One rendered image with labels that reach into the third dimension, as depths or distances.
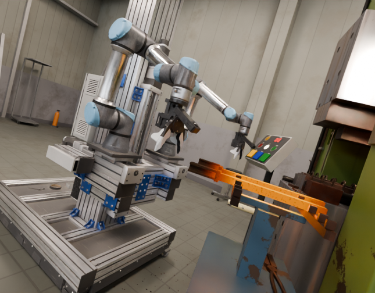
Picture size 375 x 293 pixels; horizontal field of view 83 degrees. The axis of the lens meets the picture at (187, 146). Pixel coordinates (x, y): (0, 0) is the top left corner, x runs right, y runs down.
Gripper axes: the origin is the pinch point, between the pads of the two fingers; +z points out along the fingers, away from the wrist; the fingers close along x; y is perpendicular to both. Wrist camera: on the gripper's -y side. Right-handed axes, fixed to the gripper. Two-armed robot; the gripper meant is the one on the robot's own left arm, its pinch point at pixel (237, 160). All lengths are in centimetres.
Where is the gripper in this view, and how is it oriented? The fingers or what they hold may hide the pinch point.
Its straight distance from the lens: 162.2
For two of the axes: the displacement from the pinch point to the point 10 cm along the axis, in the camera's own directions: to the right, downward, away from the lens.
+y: -8.2, -2.8, 4.9
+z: -2.8, 9.6, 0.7
